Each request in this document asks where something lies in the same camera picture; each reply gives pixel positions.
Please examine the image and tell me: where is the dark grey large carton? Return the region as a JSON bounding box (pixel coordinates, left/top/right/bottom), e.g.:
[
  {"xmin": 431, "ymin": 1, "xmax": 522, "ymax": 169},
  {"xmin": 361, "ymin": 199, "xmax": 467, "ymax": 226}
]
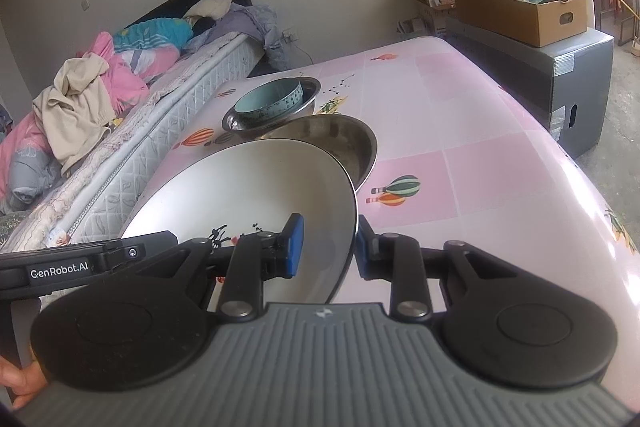
[{"xmin": 440, "ymin": 14, "xmax": 615, "ymax": 160}]

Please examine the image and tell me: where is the green leaf print sheet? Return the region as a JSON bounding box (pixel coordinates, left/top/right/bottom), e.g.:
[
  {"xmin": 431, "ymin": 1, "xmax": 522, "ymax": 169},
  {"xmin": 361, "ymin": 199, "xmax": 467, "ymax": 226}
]
[{"xmin": 0, "ymin": 211, "xmax": 28, "ymax": 245}]

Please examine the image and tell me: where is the person's left hand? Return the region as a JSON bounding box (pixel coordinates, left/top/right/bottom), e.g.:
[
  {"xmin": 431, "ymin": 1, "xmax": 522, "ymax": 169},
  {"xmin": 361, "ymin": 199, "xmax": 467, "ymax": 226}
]
[{"xmin": 0, "ymin": 354, "xmax": 48, "ymax": 410}]

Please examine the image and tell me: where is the teal ceramic bowl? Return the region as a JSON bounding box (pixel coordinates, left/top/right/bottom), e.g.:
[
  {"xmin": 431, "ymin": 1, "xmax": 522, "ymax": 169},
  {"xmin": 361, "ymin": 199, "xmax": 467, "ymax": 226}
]
[{"xmin": 234, "ymin": 78, "xmax": 304, "ymax": 130}]

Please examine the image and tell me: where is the white quilted mattress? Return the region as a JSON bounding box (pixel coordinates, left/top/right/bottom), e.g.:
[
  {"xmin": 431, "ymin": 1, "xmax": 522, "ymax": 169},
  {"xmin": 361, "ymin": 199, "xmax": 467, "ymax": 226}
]
[{"xmin": 0, "ymin": 32, "xmax": 266, "ymax": 253}]

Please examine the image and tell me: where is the large steel bowl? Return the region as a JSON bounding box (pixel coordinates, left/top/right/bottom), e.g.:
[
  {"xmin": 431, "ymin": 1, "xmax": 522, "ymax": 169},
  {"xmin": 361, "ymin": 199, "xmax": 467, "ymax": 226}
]
[{"xmin": 257, "ymin": 114, "xmax": 378, "ymax": 194}]

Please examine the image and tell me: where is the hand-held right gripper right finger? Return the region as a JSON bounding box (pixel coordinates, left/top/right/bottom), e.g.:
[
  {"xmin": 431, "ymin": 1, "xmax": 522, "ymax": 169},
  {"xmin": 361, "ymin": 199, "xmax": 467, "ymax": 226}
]
[{"xmin": 353, "ymin": 213, "xmax": 508, "ymax": 324}]

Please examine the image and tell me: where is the cream pillow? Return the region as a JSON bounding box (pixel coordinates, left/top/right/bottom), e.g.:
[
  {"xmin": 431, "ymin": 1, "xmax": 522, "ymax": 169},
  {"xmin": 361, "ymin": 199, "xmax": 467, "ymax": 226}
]
[{"xmin": 182, "ymin": 0, "xmax": 233, "ymax": 20}]

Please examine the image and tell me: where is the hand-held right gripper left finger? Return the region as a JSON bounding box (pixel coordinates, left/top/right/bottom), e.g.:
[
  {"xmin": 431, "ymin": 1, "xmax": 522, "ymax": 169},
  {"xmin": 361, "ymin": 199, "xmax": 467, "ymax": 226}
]
[{"xmin": 122, "ymin": 213, "xmax": 306, "ymax": 324}]

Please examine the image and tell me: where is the white printed plate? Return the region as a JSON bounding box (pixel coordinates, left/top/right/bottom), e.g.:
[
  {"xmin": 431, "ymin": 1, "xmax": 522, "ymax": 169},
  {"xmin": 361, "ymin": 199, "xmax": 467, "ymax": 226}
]
[{"xmin": 120, "ymin": 139, "xmax": 359, "ymax": 303}]

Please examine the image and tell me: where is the pink patterned tablecloth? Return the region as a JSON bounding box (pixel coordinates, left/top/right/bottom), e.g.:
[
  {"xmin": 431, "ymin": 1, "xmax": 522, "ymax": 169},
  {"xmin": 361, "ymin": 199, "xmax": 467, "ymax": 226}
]
[{"xmin": 117, "ymin": 36, "xmax": 640, "ymax": 338}]

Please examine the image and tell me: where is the teal patterned blanket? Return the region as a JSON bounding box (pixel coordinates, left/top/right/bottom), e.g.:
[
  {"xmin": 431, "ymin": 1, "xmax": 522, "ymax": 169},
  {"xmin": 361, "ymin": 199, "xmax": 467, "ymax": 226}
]
[{"xmin": 112, "ymin": 18, "xmax": 195, "ymax": 54}]

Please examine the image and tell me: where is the beige garment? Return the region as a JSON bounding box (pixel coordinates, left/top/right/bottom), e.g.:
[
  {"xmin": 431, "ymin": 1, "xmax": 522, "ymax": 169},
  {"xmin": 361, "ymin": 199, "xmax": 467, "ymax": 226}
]
[{"xmin": 32, "ymin": 57, "xmax": 116, "ymax": 175}]

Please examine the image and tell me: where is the pile of clothes and bedding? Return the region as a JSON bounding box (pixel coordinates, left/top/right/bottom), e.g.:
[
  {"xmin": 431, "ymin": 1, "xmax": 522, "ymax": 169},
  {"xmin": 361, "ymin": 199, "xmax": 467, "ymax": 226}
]
[{"xmin": 0, "ymin": 32, "xmax": 181, "ymax": 212}]

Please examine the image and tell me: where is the lilac grey quilt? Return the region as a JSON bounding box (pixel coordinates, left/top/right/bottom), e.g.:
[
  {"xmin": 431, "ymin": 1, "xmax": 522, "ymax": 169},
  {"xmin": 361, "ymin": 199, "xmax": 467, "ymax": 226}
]
[{"xmin": 185, "ymin": 3, "xmax": 291, "ymax": 72}]

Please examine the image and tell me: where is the brown cardboard box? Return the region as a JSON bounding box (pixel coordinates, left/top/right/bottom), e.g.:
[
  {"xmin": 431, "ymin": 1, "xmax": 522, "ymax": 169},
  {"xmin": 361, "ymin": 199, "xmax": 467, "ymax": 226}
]
[{"xmin": 452, "ymin": 0, "xmax": 588, "ymax": 48}]

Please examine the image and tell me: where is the small steel bowl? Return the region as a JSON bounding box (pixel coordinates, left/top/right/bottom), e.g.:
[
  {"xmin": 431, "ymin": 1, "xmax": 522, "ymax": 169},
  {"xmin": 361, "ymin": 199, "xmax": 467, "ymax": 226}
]
[{"xmin": 221, "ymin": 76, "xmax": 322, "ymax": 142}]

